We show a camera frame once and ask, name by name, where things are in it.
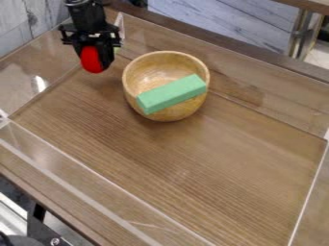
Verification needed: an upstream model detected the red plush fruit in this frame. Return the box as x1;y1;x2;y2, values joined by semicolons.
80;46;103;73

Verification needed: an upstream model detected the wooden bowl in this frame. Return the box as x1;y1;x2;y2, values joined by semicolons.
122;51;210;122

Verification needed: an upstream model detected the green foam block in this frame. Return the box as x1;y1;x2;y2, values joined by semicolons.
136;74;207;114

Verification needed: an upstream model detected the clear acrylic corner stand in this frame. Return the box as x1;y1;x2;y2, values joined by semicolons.
115;12;124;42

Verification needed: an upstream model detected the clear acrylic tray wall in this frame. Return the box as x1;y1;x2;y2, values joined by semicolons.
0;111;214;246

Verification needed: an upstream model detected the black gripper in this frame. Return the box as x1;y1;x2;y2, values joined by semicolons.
57;0;120;70

